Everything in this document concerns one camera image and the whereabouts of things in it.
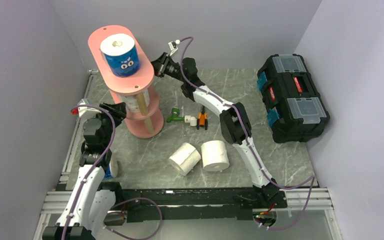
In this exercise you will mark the blue paper roll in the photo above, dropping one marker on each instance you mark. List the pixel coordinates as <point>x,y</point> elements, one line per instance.
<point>121,55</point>

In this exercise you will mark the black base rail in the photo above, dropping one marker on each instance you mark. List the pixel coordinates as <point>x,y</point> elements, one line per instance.
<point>240,203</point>

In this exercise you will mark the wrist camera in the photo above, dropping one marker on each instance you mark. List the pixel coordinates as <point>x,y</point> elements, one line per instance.
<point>173,45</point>
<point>85,112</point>

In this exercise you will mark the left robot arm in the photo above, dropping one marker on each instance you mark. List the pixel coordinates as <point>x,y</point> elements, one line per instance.
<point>91,198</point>

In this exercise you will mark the floral paper roll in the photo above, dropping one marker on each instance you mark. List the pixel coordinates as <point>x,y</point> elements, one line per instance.
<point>132,103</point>

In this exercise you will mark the orange black pliers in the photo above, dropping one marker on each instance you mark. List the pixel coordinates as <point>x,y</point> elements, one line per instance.
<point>202,120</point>

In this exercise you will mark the plain white paper roll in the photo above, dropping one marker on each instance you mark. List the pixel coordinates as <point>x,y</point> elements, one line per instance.
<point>184,158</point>

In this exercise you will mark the plain white embossed roll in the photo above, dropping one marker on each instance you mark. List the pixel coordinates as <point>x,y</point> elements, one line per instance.
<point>214,156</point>

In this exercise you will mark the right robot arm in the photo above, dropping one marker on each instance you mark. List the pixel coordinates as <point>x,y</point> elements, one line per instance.
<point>234,122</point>

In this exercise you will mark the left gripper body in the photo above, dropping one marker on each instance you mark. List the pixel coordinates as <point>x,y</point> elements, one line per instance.
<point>117,116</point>

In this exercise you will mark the black tool box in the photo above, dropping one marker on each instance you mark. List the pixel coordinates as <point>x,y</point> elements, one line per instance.
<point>295,111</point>

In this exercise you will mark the white pipe elbow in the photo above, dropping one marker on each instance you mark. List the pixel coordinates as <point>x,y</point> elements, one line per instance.
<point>191,120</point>

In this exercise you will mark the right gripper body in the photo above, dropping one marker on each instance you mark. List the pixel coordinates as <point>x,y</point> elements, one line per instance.
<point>166,67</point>

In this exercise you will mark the green pipe fitting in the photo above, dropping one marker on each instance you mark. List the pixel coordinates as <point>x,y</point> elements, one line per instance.
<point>175,116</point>

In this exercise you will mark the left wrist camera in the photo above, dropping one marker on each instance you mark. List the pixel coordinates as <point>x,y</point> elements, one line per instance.
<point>85,112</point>

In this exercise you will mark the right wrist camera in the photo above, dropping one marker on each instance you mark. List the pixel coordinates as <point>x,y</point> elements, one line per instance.
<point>173,45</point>

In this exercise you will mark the pink three-tier shelf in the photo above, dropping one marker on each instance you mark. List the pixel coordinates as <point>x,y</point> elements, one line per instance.
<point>149,121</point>

